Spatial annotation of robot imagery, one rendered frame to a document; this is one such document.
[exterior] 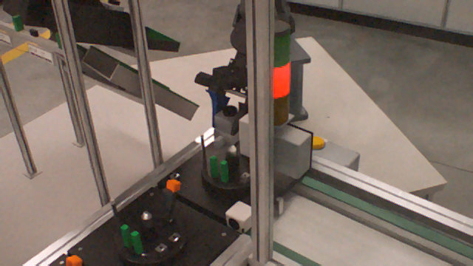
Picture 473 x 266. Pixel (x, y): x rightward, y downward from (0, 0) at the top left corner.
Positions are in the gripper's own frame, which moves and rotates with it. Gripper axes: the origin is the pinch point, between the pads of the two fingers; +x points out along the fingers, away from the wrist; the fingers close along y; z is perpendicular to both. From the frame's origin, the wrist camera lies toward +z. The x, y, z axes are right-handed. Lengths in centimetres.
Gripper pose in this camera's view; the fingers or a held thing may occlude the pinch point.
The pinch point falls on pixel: (228, 115)
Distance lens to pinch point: 108.8
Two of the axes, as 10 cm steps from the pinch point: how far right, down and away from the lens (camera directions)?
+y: 7.9, 3.3, -5.1
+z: -5.0, -1.1, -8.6
